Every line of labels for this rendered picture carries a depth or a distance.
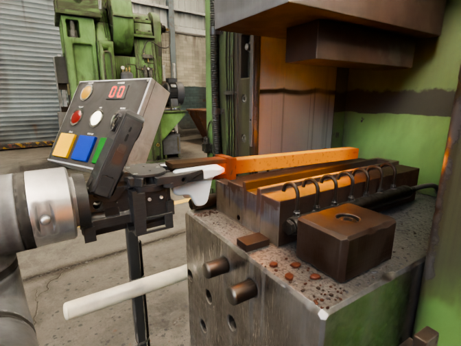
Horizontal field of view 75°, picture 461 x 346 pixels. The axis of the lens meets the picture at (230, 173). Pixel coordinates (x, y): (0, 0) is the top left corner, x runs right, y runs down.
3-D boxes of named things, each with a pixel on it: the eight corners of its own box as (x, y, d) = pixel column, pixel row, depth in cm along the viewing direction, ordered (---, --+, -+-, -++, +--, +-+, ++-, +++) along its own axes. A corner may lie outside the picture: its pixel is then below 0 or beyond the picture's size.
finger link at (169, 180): (195, 176, 46) (136, 185, 41) (194, 165, 45) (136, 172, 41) (208, 183, 42) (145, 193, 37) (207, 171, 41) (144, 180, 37)
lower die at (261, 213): (278, 246, 48) (280, 196, 46) (216, 209, 64) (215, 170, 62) (414, 200, 70) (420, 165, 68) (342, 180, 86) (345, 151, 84)
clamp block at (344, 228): (341, 285, 38) (346, 239, 36) (293, 257, 45) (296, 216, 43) (394, 259, 44) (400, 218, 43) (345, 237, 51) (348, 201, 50)
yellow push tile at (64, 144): (64, 157, 87) (74, 134, 88) (51, 155, 91) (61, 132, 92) (70, 159, 89) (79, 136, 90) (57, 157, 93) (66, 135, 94)
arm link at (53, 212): (25, 165, 38) (22, 182, 30) (68, 160, 40) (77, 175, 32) (38, 230, 40) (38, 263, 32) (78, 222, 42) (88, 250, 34)
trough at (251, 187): (260, 196, 50) (261, 189, 50) (242, 189, 55) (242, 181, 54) (398, 166, 72) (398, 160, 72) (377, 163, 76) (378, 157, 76)
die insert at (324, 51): (315, 58, 49) (318, 18, 48) (285, 62, 55) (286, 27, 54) (412, 68, 65) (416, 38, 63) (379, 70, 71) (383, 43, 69)
